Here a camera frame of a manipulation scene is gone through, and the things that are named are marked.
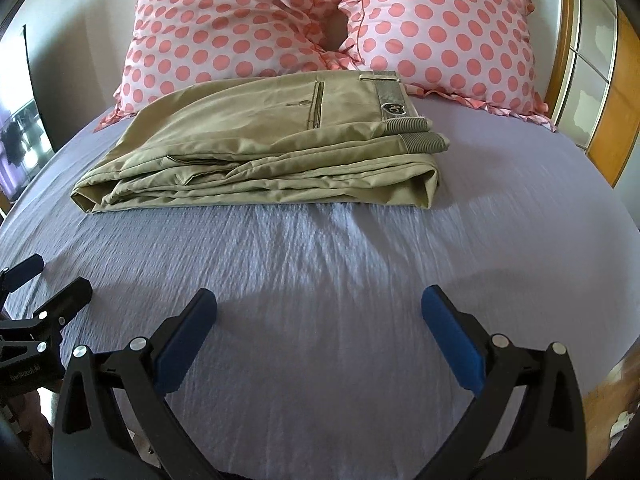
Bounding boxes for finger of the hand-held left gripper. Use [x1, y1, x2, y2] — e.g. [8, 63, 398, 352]
[0, 276, 94, 357]
[0, 254, 45, 294]

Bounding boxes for pink polka dot pillow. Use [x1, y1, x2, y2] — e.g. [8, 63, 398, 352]
[320, 0, 557, 134]
[95, 0, 362, 134]

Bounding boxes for dark screen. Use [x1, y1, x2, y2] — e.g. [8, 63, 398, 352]
[0, 99, 55, 202]

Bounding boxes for khaki pants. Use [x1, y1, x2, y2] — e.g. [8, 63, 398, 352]
[71, 71, 449, 213]

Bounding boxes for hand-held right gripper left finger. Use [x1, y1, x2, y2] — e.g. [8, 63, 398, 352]
[52, 288, 219, 466]

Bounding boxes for wooden headboard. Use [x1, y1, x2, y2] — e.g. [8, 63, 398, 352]
[542, 0, 640, 191]

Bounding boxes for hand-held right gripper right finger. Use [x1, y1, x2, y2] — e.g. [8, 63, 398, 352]
[420, 285, 589, 463]

